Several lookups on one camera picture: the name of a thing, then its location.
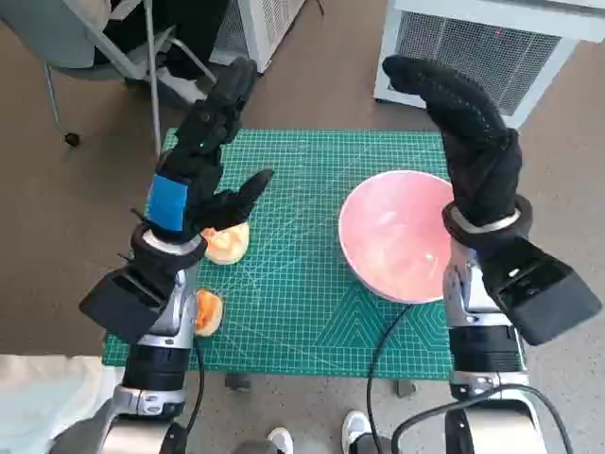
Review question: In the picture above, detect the grey chair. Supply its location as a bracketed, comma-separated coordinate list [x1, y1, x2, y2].
[0, 0, 218, 160]

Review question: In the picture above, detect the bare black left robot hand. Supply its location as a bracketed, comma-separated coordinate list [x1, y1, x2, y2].
[133, 59, 275, 247]

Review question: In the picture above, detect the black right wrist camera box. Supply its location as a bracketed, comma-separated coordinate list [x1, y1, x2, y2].
[476, 235, 604, 347]

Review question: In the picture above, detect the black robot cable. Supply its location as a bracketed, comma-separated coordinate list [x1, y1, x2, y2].
[391, 385, 571, 454]
[366, 302, 413, 454]
[181, 330, 207, 434]

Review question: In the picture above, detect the green cutting mat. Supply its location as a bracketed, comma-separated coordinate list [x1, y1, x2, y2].
[102, 128, 458, 380]

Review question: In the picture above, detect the round pale toy bread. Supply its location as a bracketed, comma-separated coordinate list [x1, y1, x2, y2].
[200, 220, 251, 266]

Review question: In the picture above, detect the oblong orange toy bread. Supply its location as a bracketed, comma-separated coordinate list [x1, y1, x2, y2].
[194, 288, 226, 338]

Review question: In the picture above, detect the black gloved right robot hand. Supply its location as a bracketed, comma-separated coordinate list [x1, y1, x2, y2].
[382, 54, 525, 228]

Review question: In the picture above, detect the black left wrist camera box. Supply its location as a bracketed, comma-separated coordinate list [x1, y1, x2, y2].
[78, 250, 190, 345]

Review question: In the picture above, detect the pink bowl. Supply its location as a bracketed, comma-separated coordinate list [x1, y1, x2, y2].
[337, 170, 458, 305]

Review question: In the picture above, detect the person's foot white shoe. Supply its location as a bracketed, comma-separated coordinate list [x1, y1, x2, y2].
[340, 410, 372, 448]
[267, 427, 294, 454]

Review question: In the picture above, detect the large white grille cabinet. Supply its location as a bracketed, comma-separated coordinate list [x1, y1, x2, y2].
[372, 0, 605, 131]

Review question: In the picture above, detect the small white grille cabinet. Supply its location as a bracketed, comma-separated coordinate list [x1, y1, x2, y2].
[207, 0, 308, 75]

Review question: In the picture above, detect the seated person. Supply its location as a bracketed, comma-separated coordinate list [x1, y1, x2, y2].
[90, 0, 237, 101]

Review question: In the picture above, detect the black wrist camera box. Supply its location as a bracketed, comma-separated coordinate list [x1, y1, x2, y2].
[78, 250, 190, 345]
[476, 235, 604, 347]

